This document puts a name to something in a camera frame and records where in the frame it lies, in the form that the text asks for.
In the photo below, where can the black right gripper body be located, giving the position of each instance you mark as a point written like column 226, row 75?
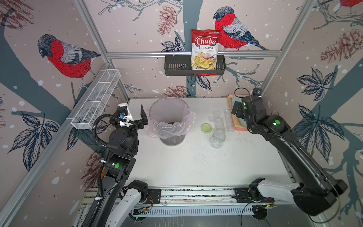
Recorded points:
column 238, row 112

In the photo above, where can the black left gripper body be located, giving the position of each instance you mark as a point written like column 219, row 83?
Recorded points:
column 140, row 124

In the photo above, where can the green lid mung bean jar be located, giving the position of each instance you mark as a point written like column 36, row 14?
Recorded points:
column 218, row 139

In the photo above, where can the light green jar lid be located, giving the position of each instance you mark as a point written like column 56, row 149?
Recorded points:
column 206, row 128

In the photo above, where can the short clear mung bean jar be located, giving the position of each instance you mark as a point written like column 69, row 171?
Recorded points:
column 219, row 124

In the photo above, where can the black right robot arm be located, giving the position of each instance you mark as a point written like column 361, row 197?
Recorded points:
column 317, row 191

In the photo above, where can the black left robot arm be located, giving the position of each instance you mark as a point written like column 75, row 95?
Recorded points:
column 115, row 201

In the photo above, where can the pink serving tray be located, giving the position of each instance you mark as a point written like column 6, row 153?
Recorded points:
column 237, row 124

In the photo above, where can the clear plastic bin liner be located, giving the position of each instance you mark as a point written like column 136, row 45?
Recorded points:
column 170, row 127

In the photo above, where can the white mesh trash bin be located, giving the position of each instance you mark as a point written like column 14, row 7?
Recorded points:
column 170, row 124

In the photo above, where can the Chuba cassava chips bag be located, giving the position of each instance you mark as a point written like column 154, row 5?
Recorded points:
column 205, row 45

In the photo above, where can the white wire mesh shelf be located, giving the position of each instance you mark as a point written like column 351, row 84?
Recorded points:
column 95, row 103

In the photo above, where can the dark grey wall shelf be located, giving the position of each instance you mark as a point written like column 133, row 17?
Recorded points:
column 181, row 65

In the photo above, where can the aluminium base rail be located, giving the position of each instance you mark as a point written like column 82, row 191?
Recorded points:
column 206, row 195

